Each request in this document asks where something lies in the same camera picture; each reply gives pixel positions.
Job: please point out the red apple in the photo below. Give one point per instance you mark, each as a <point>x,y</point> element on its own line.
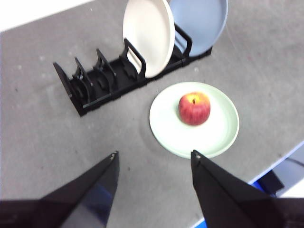
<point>194,109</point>

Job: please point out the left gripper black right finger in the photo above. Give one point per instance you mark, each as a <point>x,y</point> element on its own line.
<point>225,202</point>

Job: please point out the black plate rack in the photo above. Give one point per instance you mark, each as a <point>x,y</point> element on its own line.
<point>95,95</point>

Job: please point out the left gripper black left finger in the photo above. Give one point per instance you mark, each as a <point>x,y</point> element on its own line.
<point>90,194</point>

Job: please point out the cream white plate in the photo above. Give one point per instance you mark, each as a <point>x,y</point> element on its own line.
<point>152,35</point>

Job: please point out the blue plate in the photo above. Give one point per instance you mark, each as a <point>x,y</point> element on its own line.
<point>202,23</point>

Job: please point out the green plate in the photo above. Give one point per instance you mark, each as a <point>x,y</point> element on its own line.
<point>194,140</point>

